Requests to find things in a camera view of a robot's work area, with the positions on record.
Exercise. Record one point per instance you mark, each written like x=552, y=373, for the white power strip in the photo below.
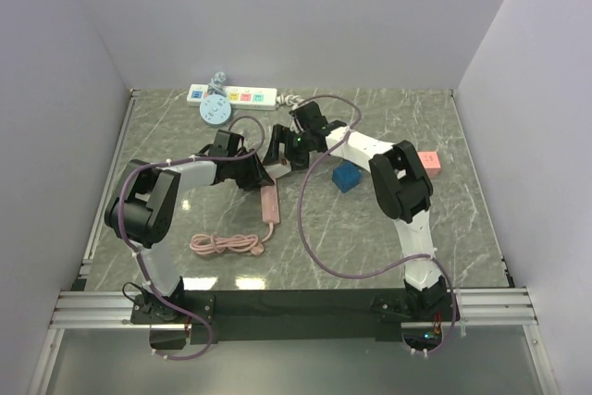
x=248, y=98

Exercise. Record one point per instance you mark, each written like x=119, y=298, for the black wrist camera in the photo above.
x=310, y=119
x=227, y=144

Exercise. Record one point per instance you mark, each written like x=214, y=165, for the white cube adapter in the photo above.
x=279, y=170

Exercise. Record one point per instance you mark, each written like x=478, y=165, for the light blue round adapter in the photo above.
x=215, y=110

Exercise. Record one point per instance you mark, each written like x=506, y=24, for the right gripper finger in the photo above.
x=300, y=164
x=279, y=136

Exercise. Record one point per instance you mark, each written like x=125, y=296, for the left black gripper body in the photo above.
x=243, y=167

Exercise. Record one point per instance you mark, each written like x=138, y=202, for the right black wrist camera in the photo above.
x=310, y=119

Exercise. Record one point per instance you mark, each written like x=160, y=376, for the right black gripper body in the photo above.
x=297, y=145

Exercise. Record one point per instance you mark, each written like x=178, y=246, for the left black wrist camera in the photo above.
x=227, y=144

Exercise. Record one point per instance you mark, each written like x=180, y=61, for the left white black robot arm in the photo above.
x=143, y=203

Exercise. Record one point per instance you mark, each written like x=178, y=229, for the pink cube plug adapter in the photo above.
x=431, y=163

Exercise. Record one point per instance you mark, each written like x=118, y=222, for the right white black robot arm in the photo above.
x=403, y=192

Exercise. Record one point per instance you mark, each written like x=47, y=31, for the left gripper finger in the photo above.
x=256, y=170
x=248, y=184

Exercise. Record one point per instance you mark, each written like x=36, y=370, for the blue cube plug adapter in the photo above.
x=346, y=176

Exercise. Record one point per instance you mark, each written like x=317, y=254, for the pink power strip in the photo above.
x=270, y=204

